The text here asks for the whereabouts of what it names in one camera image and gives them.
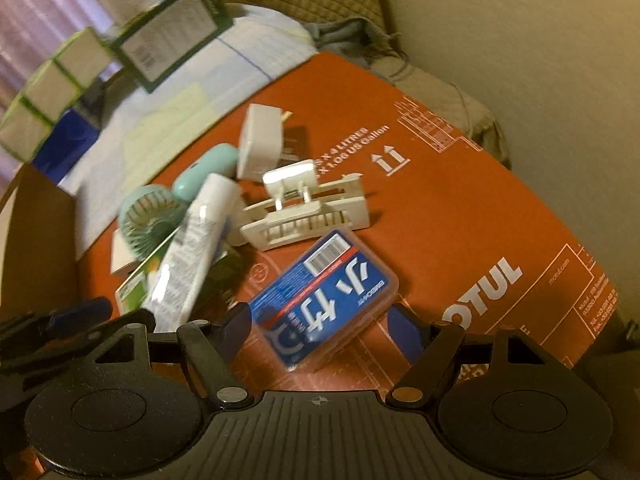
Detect green box with white label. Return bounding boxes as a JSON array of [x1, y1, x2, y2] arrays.
[[109, 0, 233, 93]]

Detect blue plastic card box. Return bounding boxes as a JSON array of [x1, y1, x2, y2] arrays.
[[248, 228, 402, 373]]

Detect small green printed box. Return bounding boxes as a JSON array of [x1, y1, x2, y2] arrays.
[[115, 245, 243, 321]]

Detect white slotted plastic holder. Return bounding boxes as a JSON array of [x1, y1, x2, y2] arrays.
[[239, 172, 372, 251]]

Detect white bundle with green tape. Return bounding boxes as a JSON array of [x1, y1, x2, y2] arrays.
[[0, 27, 108, 161]]

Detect small white box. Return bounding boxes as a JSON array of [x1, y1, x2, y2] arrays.
[[109, 227, 143, 277]]

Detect teal handheld fan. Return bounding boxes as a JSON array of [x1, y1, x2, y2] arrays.
[[118, 143, 240, 263]]

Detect white cube socket adapter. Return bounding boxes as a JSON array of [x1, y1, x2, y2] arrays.
[[236, 103, 293, 181]]

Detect white flat charger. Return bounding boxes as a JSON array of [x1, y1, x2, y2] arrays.
[[262, 159, 321, 211]]

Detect red printed cardboard sheet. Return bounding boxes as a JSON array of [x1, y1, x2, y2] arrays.
[[75, 50, 621, 396]]

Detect pink curtain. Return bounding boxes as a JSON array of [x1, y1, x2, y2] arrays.
[[0, 0, 118, 121]]

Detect checked bedsheet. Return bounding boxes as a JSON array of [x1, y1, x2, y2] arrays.
[[57, 5, 321, 196]]

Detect small white pill bottle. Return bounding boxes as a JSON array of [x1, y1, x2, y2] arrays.
[[145, 172, 241, 333]]

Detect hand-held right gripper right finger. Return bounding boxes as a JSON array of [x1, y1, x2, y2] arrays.
[[386, 305, 572, 412]]

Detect beige blanket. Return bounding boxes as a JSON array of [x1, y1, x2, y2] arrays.
[[370, 55, 513, 171]]

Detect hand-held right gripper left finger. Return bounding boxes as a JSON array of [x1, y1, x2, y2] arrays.
[[86, 303, 255, 414]]

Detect brown cardboard box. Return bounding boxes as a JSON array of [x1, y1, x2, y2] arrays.
[[0, 162, 81, 321]]

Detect grey cloth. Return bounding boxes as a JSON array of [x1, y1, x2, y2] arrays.
[[307, 22, 416, 76]]

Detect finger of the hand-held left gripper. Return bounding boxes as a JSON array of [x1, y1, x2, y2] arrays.
[[0, 297, 112, 343], [0, 337, 90, 386]]

